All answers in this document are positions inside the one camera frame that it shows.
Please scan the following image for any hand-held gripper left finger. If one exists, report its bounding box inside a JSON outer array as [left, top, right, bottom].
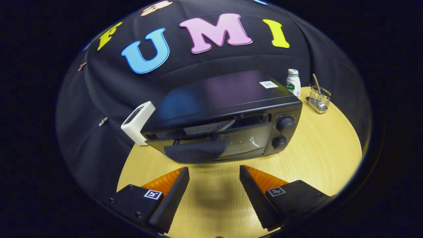
[[107, 166, 190, 233]]

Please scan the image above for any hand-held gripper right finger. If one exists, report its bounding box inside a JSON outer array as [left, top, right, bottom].
[[240, 165, 334, 231]]

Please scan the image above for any black toaster oven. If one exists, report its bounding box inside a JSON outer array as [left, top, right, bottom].
[[140, 69, 303, 164]]

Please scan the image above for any white bread toaster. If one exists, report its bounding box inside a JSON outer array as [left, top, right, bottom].
[[121, 101, 156, 146]]

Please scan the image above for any black backdrop cloth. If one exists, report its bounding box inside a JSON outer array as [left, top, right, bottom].
[[56, 0, 372, 205]]

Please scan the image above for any white green drink bottle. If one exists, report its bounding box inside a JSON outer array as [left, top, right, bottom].
[[286, 69, 301, 99]]

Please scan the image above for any metal wire holder basket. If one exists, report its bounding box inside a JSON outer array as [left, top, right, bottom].
[[306, 85, 332, 114]]

